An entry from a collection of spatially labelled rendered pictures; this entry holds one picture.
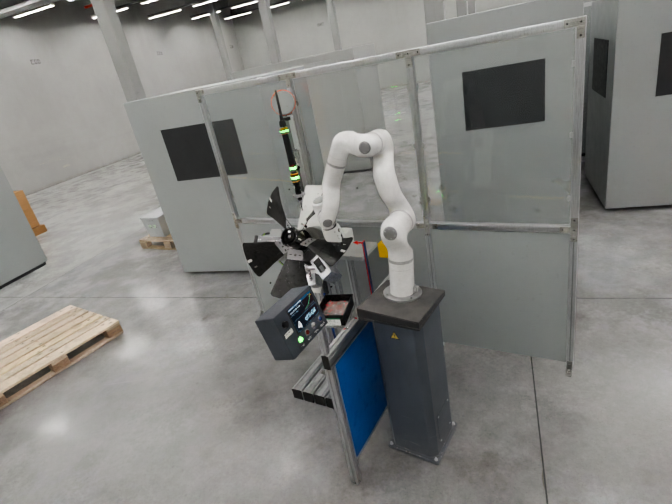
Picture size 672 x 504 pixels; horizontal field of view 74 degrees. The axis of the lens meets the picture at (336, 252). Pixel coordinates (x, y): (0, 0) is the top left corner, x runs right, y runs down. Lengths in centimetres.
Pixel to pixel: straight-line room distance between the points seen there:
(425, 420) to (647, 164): 390
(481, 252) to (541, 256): 35
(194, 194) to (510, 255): 343
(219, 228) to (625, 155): 434
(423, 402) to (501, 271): 103
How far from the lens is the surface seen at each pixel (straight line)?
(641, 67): 535
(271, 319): 171
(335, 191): 213
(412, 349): 222
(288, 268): 252
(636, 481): 279
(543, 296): 303
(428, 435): 260
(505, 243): 289
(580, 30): 256
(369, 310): 211
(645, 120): 545
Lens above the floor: 210
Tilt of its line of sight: 24 degrees down
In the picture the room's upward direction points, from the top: 12 degrees counter-clockwise
